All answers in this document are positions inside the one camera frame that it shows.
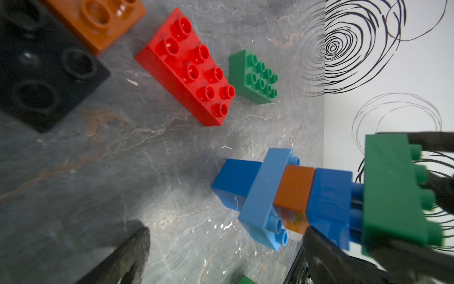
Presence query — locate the orange small lego brick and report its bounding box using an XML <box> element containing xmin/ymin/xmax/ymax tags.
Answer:
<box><xmin>41</xmin><ymin>0</ymin><xmax>147</xmax><ymax>56</ymax></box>

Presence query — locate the blue small lego brick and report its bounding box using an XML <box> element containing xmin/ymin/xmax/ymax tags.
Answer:
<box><xmin>306</xmin><ymin>168</ymin><xmax>363</xmax><ymax>250</ymax></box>

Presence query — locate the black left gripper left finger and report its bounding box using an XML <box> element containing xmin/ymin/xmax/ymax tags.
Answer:
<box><xmin>78</xmin><ymin>227</ymin><xmax>150</xmax><ymax>284</ymax></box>

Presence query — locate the black small lego brick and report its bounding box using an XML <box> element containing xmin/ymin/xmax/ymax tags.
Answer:
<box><xmin>1</xmin><ymin>1</ymin><xmax>110</xmax><ymax>133</ymax></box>

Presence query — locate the dark blue base lego brick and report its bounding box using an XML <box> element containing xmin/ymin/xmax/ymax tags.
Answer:
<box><xmin>211</xmin><ymin>159</ymin><xmax>262</xmax><ymax>212</ymax></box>

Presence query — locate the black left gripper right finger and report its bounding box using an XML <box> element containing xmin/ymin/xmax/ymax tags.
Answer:
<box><xmin>303</xmin><ymin>226</ymin><xmax>390</xmax><ymax>284</ymax></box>

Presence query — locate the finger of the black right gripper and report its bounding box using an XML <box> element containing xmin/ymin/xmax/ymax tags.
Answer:
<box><xmin>375</xmin><ymin>131</ymin><xmax>454</xmax><ymax>215</ymax></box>
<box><xmin>365</xmin><ymin>239</ymin><xmax>454</xmax><ymax>284</ymax></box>

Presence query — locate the red lego brick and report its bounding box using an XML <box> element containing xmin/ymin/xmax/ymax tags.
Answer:
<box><xmin>135</xmin><ymin>8</ymin><xmax>235</xmax><ymax>127</ymax></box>

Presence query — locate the brown small lego brick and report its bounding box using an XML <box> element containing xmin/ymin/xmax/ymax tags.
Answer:
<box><xmin>273</xmin><ymin>165</ymin><xmax>316</xmax><ymax>235</ymax></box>

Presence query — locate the dark green lego brick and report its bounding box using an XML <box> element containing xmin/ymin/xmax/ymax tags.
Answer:
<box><xmin>361</xmin><ymin>134</ymin><xmax>443</xmax><ymax>256</ymax></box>

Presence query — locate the light blue long lego brick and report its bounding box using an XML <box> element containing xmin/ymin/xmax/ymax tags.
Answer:
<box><xmin>238</xmin><ymin>148</ymin><xmax>300</xmax><ymax>251</ymax></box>

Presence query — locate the bright green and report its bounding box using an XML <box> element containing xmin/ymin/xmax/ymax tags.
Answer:
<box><xmin>237</xmin><ymin>276</ymin><xmax>257</xmax><ymax>284</ymax></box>

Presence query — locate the green long lego brick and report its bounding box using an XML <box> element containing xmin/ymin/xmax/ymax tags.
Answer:
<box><xmin>228</xmin><ymin>49</ymin><xmax>279</xmax><ymax>105</ymax></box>

